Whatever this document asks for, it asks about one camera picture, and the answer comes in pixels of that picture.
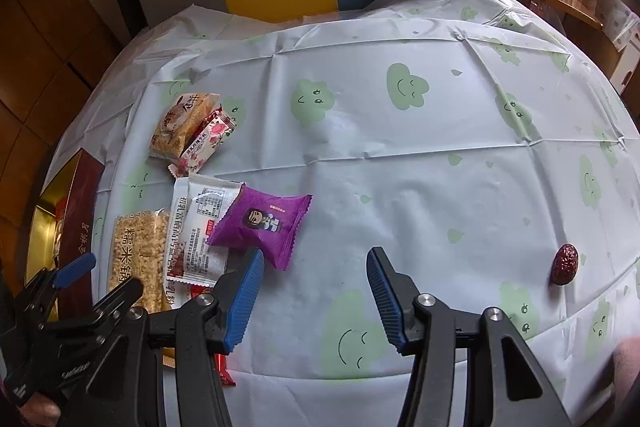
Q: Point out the pink cloth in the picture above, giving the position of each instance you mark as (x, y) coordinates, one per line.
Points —
(627, 369)

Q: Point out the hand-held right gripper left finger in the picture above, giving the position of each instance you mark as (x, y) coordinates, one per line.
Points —
(244, 297)

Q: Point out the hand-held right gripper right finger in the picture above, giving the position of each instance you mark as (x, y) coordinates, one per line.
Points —
(384, 302)

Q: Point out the red candy packet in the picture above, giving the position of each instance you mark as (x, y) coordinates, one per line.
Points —
(225, 372)

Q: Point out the red date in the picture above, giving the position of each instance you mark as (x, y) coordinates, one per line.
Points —
(565, 264)

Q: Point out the white cardboard box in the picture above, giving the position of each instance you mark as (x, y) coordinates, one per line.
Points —
(627, 52)

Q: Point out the white snack packet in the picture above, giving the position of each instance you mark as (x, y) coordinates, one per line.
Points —
(197, 247)

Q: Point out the dark red gift box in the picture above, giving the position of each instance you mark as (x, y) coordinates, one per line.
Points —
(80, 207)

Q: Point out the person's left hand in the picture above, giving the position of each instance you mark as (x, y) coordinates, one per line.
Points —
(39, 411)

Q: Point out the purple snack packet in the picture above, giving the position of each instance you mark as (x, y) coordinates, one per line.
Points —
(260, 227)

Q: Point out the orange print rice cracker packet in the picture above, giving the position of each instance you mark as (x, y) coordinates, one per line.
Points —
(175, 127)

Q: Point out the rose print snack packet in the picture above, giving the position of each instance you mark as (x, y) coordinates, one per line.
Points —
(205, 147)

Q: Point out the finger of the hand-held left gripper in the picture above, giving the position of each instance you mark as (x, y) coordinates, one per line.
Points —
(75, 268)
(120, 296)

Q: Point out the green cloud print tablecloth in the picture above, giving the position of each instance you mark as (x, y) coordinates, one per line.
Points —
(400, 207)

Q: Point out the clear rice cracker packet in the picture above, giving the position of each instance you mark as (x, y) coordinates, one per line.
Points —
(132, 257)

